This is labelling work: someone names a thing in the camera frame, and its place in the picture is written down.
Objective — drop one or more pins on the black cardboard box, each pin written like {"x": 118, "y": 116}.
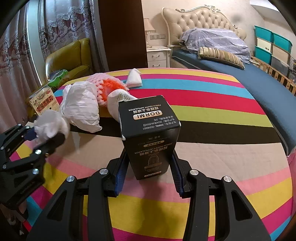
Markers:
{"x": 149, "y": 131}

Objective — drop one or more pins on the teal storage bin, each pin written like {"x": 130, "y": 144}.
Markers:
{"x": 282, "y": 42}
{"x": 263, "y": 55}
{"x": 264, "y": 33}

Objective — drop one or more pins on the white pink foam fruit net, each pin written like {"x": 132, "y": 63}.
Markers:
{"x": 97, "y": 79}

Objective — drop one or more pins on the yellow leather armchair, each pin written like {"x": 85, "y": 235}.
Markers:
{"x": 74, "y": 57}

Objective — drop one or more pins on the teal storage bin lower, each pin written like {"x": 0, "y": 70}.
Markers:
{"x": 263, "y": 55}

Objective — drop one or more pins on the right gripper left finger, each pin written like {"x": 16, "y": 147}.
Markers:
{"x": 62, "y": 218}

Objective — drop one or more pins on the beige storage bin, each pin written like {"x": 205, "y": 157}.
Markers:
{"x": 281, "y": 54}

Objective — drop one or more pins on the checkered bag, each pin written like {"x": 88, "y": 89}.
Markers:
{"x": 292, "y": 64}

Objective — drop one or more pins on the green plastic package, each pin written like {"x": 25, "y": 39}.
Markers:
{"x": 56, "y": 77}

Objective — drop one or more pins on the white bedside table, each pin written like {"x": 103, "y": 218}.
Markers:
{"x": 158, "y": 57}

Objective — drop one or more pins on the grey clear storage bin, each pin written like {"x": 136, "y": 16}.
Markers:
{"x": 279, "y": 65}

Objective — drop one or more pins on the lace patterned curtain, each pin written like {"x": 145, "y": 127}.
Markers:
{"x": 37, "y": 30}

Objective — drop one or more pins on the white tissue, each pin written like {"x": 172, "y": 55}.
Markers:
{"x": 48, "y": 124}

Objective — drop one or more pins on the bedside table lamp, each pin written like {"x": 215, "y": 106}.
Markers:
{"x": 148, "y": 28}

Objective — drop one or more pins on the wooden crib rail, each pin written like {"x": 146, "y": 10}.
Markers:
{"x": 286, "y": 82}

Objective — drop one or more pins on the dark wooden wardrobe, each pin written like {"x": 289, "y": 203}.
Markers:
{"x": 122, "y": 26}

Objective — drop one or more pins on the teal storage bin top right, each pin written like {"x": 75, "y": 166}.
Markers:
{"x": 282, "y": 42}

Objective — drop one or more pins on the striped brown pillow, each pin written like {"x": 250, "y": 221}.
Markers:
{"x": 220, "y": 56}

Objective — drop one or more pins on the orange foam fruit net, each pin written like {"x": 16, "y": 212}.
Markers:
{"x": 109, "y": 85}

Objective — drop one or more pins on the white plastic bag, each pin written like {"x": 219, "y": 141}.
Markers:
{"x": 80, "y": 107}

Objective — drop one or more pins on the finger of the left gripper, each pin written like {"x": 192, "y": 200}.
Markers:
{"x": 30, "y": 133}
{"x": 49, "y": 146}

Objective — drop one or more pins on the white folded paper piece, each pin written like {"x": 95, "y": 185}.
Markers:
{"x": 134, "y": 79}

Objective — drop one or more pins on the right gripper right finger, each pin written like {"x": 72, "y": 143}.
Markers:
{"x": 235, "y": 217}

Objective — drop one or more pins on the beige tufted headboard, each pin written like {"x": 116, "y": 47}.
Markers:
{"x": 179, "y": 21}

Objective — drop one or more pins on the teal storage bin top left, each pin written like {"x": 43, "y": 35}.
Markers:
{"x": 264, "y": 33}

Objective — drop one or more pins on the yellow cardboard medicine box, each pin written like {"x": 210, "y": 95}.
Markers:
{"x": 43, "y": 100}

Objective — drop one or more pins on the lavender folded duvet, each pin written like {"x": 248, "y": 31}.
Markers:
{"x": 221, "y": 39}

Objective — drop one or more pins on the white storage bin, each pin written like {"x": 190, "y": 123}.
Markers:
{"x": 264, "y": 44}

